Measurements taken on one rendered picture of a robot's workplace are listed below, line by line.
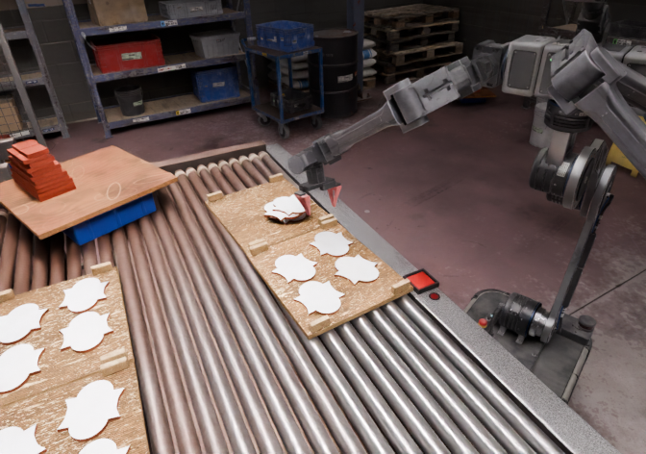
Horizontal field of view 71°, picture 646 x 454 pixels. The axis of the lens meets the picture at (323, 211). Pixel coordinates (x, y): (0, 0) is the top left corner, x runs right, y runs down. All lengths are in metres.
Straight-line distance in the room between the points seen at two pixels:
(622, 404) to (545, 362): 0.45
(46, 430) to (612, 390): 2.23
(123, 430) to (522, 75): 1.38
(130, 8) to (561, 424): 5.10
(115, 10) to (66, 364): 4.44
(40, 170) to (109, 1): 3.70
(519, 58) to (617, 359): 1.70
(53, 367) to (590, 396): 2.13
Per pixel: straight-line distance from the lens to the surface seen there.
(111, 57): 5.36
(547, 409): 1.17
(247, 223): 1.63
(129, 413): 1.15
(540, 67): 1.50
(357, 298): 1.29
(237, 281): 1.40
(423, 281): 1.37
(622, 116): 0.97
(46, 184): 1.84
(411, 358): 1.18
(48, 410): 1.23
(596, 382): 2.57
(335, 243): 1.48
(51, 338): 1.40
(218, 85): 5.71
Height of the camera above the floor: 1.81
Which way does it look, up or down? 32 degrees down
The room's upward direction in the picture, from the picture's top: 2 degrees counter-clockwise
